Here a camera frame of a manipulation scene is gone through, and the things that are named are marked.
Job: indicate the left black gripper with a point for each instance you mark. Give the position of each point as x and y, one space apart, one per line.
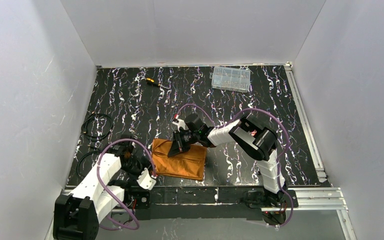
134 166

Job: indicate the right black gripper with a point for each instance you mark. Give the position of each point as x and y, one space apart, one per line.
183 141

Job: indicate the orange cloth napkin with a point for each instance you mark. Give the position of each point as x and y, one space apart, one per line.
188 165

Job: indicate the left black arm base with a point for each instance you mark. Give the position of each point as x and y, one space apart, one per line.
135 198

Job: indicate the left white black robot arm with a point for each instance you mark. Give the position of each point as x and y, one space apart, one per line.
122 177

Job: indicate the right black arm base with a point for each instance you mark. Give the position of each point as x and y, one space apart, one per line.
261 198

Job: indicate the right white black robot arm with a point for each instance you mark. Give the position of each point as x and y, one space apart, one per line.
256 140

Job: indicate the clear plastic parts box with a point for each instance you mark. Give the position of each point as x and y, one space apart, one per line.
231 79

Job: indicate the orange black screwdriver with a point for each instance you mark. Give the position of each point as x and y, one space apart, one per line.
152 82

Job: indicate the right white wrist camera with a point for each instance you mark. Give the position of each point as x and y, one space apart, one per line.
179 123

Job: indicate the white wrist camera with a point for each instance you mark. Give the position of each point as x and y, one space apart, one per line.
179 123
146 180

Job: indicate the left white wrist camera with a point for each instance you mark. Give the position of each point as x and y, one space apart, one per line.
146 180

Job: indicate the aluminium frame rail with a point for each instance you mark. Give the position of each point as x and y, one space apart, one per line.
227 202

